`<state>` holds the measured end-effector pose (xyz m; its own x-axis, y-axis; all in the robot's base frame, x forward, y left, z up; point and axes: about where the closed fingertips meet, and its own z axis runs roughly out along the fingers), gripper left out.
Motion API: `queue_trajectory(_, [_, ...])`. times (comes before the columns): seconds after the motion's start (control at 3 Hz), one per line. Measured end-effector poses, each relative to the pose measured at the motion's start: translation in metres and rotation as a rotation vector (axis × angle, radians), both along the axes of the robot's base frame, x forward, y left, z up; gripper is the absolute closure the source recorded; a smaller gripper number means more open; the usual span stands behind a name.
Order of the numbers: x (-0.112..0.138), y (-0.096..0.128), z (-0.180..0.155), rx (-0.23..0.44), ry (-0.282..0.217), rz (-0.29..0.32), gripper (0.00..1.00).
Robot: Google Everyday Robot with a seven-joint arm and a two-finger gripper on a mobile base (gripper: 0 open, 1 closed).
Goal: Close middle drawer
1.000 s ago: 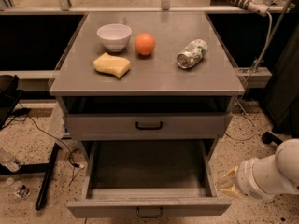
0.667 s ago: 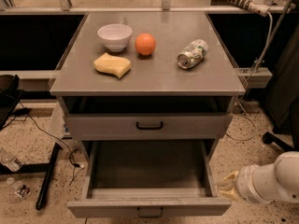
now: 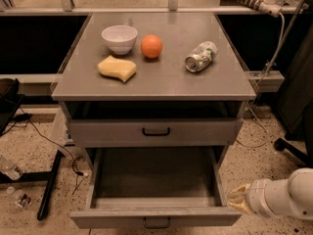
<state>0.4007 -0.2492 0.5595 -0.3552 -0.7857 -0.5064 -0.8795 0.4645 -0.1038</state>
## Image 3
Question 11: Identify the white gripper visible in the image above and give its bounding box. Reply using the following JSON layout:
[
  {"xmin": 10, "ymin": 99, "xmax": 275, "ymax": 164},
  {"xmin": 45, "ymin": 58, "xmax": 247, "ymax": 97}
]
[{"xmin": 227, "ymin": 179, "xmax": 273, "ymax": 218}]

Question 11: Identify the grey drawer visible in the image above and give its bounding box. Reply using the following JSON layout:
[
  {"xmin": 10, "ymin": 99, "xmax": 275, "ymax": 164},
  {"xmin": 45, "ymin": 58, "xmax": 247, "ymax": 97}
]
[
  {"xmin": 67, "ymin": 118, "xmax": 243, "ymax": 148},
  {"xmin": 70, "ymin": 147, "xmax": 241, "ymax": 229}
]

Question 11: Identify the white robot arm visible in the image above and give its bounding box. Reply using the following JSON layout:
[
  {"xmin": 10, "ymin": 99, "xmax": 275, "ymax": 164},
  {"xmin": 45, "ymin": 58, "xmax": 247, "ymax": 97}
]
[{"xmin": 227, "ymin": 168, "xmax": 313, "ymax": 220}]

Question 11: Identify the grey top drawer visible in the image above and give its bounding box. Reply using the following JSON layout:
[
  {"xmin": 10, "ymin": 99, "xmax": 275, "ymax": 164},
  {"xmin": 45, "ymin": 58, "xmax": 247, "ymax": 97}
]
[{"xmin": 67, "ymin": 118, "xmax": 243, "ymax": 148}]

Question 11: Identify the grey drawer cabinet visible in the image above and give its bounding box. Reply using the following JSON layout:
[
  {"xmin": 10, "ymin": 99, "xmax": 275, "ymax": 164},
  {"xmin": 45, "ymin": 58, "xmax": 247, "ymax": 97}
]
[{"xmin": 52, "ymin": 12, "xmax": 255, "ymax": 162}]

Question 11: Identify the black office chair base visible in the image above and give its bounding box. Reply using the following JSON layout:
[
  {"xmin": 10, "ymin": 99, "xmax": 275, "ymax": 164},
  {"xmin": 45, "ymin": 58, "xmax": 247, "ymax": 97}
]
[{"xmin": 274, "ymin": 138, "xmax": 313, "ymax": 167}]

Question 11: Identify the crushed silver soda can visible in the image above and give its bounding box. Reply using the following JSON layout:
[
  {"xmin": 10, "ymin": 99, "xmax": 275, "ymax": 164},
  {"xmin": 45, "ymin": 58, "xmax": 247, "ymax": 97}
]
[{"xmin": 185, "ymin": 41, "xmax": 218, "ymax": 72}]

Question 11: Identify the orange fruit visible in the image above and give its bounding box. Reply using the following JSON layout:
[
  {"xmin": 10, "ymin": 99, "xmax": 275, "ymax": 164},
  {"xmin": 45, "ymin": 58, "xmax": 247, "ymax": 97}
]
[{"xmin": 141, "ymin": 34, "xmax": 162, "ymax": 59}]

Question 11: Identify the yellow sponge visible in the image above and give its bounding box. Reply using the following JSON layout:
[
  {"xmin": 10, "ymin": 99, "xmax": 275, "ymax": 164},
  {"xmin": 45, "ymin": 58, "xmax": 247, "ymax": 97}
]
[{"xmin": 97, "ymin": 56, "xmax": 137, "ymax": 82}]

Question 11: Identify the white power strip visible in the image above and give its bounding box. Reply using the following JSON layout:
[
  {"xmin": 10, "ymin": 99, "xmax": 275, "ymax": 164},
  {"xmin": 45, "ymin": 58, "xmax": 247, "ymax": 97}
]
[{"xmin": 236, "ymin": 0, "xmax": 282, "ymax": 18}]

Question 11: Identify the white ceramic bowl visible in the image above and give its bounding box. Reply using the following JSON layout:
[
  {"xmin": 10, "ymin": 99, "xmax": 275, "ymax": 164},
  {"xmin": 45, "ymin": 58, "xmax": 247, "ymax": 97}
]
[{"xmin": 102, "ymin": 25, "xmax": 138, "ymax": 55}]

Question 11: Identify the small litter wrapper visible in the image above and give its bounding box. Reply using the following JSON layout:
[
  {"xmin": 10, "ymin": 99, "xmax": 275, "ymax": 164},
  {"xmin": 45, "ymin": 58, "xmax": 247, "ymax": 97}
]
[{"xmin": 15, "ymin": 193, "xmax": 31, "ymax": 209}]

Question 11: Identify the clear plastic bottle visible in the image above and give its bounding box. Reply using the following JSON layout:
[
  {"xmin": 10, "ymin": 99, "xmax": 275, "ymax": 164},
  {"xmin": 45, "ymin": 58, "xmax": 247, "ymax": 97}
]
[{"xmin": 0, "ymin": 156, "xmax": 22, "ymax": 180}]

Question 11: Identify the white power cable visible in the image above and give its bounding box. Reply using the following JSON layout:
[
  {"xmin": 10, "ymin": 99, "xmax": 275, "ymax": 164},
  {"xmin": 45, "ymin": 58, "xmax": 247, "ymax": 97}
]
[{"xmin": 235, "ymin": 13, "xmax": 287, "ymax": 149}]

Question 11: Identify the black floor cable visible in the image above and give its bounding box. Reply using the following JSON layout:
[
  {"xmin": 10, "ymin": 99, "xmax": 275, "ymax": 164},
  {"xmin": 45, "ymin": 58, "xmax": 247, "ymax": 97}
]
[{"xmin": 19, "ymin": 107, "xmax": 90, "ymax": 196}]

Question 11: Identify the black stand frame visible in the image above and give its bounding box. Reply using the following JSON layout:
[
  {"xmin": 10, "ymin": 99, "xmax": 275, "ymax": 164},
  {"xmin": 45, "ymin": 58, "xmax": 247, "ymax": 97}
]
[{"xmin": 0, "ymin": 77, "xmax": 65, "ymax": 221}]

